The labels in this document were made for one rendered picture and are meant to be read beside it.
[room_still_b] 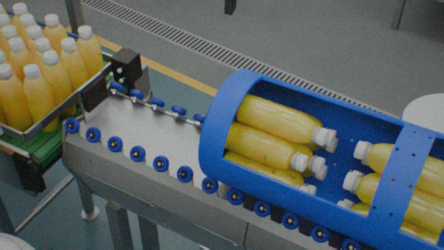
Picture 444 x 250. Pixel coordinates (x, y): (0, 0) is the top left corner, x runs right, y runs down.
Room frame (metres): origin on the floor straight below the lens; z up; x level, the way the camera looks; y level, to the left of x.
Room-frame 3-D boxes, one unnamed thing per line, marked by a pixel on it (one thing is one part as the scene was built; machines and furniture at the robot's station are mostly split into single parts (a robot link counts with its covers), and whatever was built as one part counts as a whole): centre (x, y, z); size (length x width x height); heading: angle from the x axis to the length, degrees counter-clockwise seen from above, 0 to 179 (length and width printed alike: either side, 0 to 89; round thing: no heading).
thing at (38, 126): (1.28, 0.44, 0.96); 0.40 x 0.01 x 0.03; 151
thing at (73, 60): (1.35, 0.45, 1.00); 0.07 x 0.07 x 0.20
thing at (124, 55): (1.44, 0.31, 0.95); 0.10 x 0.07 x 0.10; 151
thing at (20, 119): (1.22, 0.60, 1.00); 0.07 x 0.07 x 0.20
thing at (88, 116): (1.24, 0.37, 0.99); 0.10 x 0.02 x 0.12; 151
